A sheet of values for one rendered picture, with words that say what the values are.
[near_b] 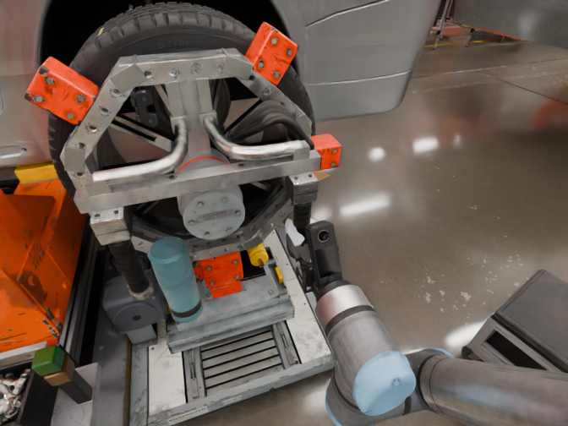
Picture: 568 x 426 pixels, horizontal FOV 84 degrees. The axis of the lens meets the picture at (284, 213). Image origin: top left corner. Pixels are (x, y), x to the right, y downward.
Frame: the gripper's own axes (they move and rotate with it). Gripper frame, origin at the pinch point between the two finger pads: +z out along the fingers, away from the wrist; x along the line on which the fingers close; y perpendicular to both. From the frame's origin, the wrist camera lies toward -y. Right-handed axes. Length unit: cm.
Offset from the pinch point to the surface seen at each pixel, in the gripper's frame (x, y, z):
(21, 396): -63, 27, -6
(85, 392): -53, 34, -6
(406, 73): 69, -7, 62
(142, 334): -51, 69, 30
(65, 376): -53, 23, -7
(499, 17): 216, -6, 158
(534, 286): 90, 49, -10
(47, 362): -54, 17, -6
